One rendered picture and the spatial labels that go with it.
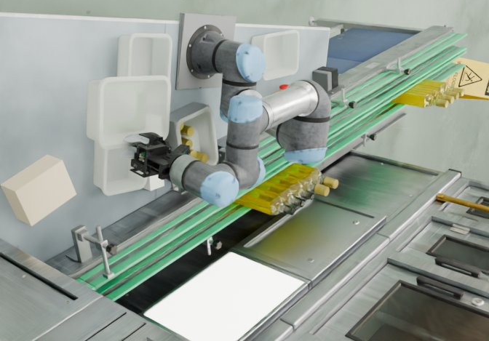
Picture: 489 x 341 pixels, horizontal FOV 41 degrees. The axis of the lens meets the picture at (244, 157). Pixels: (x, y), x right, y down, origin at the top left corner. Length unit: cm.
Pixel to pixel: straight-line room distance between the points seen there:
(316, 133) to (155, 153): 49
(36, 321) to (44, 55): 74
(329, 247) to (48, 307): 103
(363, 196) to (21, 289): 144
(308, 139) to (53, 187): 72
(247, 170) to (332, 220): 96
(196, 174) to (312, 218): 105
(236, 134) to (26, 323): 63
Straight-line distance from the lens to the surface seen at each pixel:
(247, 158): 147
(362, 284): 214
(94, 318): 150
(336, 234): 232
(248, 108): 144
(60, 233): 206
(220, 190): 139
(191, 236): 221
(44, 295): 163
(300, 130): 180
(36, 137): 193
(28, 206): 188
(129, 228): 212
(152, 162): 153
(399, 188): 268
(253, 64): 213
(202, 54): 221
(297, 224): 239
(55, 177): 190
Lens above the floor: 234
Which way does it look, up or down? 38 degrees down
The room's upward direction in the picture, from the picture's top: 106 degrees clockwise
